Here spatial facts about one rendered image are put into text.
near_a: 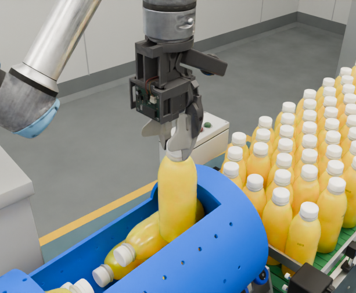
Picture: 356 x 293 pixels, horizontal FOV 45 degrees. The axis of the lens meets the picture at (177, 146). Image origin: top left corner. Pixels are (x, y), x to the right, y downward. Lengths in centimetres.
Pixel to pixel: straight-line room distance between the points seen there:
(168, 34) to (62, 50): 46
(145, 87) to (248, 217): 35
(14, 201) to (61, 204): 172
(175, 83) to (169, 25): 9
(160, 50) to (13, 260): 72
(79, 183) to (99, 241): 197
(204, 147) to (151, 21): 70
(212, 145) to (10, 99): 58
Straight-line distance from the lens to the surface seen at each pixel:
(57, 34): 102
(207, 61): 69
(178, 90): 64
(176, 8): 60
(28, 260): 119
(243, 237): 83
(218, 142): 130
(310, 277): 102
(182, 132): 69
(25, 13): 362
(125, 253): 86
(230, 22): 500
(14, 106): 101
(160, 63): 62
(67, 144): 330
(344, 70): 172
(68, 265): 92
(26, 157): 324
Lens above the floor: 176
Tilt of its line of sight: 34 degrees down
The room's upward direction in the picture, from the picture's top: straight up
